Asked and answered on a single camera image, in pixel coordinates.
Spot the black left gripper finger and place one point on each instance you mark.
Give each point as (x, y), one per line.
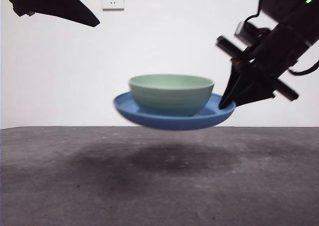
(54, 4)

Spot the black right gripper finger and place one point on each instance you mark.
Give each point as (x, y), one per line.
(256, 89)
(230, 86)

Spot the green ribbed bowl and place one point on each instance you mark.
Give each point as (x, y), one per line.
(172, 94)

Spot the blue round plate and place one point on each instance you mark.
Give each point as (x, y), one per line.
(174, 122)

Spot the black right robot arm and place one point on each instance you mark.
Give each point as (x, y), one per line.
(284, 2)

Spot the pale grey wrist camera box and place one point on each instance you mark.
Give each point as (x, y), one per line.
(241, 29)

